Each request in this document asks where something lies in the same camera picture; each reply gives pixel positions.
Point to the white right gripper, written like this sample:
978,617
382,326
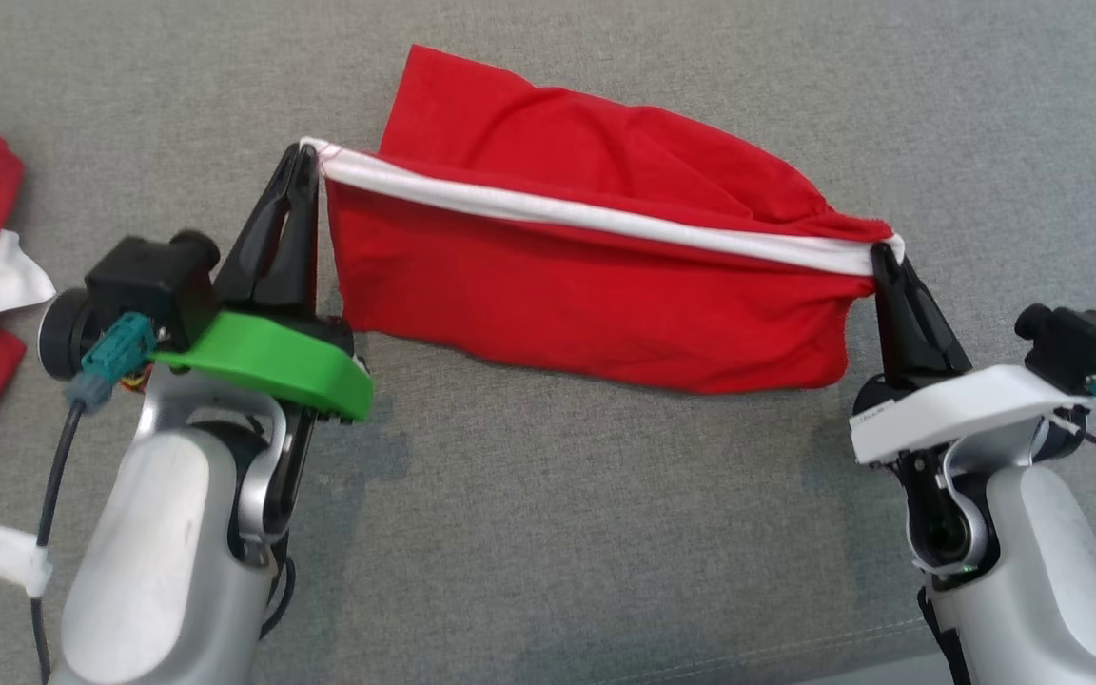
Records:
967,404

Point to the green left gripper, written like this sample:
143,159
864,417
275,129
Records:
272,357

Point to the red shorts white trim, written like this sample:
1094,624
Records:
557,285

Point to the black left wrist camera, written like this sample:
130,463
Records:
144,285

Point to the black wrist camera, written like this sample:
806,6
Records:
144,285
1081,342

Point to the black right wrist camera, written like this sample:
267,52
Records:
1081,342

